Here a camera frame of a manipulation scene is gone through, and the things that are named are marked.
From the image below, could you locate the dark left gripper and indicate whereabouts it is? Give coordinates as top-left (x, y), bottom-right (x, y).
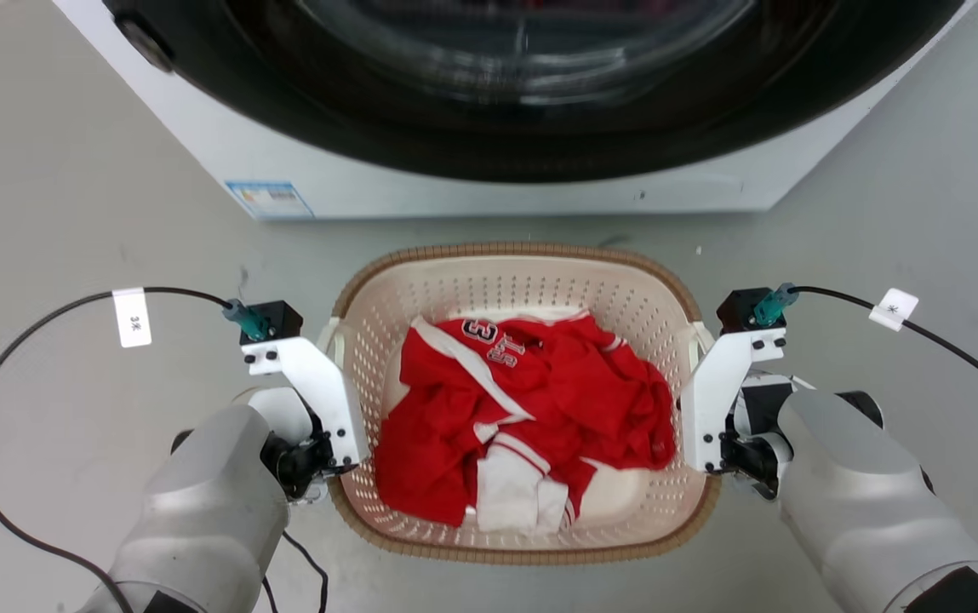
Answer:
top-left (261, 415), bottom-right (355, 505)

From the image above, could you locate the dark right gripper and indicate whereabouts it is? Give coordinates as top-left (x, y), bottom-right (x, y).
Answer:
top-left (720, 373), bottom-right (815, 501)

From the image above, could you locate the cream perforated laundry basket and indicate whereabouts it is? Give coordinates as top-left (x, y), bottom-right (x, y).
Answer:
top-left (318, 242), bottom-right (722, 566)

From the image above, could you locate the red sports jersey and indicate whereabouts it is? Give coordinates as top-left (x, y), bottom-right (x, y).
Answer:
top-left (374, 312), bottom-right (678, 528)

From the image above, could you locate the white garment with red stripes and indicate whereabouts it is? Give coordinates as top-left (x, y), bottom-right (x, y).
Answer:
top-left (475, 433), bottom-right (571, 536)

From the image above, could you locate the blue energy label sticker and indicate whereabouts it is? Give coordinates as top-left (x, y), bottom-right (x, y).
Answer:
top-left (225, 180), bottom-right (316, 221)

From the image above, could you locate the white washing machine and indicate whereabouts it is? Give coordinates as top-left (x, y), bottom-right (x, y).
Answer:
top-left (53, 0), bottom-right (978, 222)

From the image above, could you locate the black round washing machine door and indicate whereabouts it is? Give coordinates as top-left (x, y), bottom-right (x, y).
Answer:
top-left (102, 0), bottom-right (966, 184)

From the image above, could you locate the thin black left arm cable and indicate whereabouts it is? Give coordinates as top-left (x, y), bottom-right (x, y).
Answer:
top-left (261, 530), bottom-right (330, 613)

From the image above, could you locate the white cable tag with star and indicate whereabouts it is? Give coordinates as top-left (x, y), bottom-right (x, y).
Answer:
top-left (868, 288), bottom-right (920, 332)

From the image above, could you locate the white cable tag with print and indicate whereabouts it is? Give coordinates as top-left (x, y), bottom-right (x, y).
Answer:
top-left (112, 287), bottom-right (153, 349)

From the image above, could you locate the black right camera cable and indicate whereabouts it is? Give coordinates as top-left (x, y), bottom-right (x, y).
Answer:
top-left (752, 283), bottom-right (978, 424)

